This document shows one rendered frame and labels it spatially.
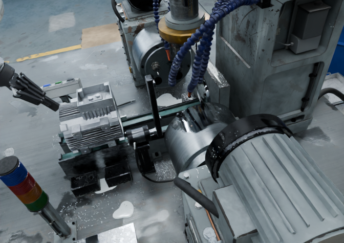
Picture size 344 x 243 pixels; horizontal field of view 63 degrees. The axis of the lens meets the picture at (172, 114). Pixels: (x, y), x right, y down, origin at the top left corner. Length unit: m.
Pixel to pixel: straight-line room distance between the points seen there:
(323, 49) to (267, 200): 0.71
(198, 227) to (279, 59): 0.62
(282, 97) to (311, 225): 0.72
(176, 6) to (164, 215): 0.71
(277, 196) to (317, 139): 0.88
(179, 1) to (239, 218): 0.63
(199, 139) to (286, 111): 0.51
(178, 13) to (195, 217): 0.59
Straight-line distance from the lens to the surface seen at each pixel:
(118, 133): 1.05
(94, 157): 1.14
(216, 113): 0.85
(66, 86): 1.26
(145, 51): 1.22
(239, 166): 0.51
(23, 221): 1.24
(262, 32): 0.89
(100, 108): 1.01
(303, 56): 1.05
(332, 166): 1.26
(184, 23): 0.90
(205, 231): 0.64
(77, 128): 1.03
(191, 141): 0.79
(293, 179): 0.48
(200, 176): 0.70
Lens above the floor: 1.75
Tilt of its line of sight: 44 degrees down
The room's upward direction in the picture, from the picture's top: 8 degrees counter-clockwise
